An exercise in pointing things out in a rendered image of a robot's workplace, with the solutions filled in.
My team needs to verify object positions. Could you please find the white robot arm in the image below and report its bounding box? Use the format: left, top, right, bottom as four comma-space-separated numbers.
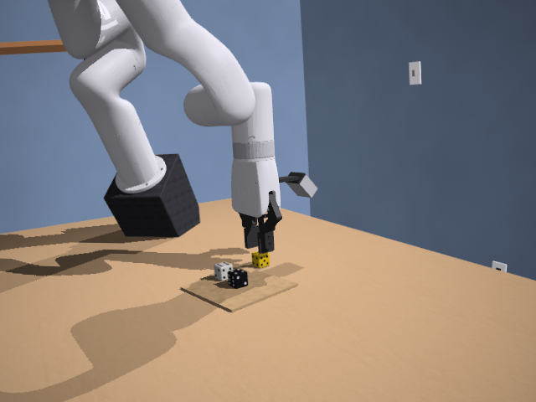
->
48, 0, 275, 193

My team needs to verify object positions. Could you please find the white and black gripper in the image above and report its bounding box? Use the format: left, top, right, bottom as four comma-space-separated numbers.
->
231, 156, 282, 254

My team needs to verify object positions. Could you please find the yellow die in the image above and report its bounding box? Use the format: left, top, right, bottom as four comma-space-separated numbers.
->
251, 251, 270, 268

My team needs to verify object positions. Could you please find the tan flat mat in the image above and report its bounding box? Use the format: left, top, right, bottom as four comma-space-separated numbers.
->
181, 266, 298, 312

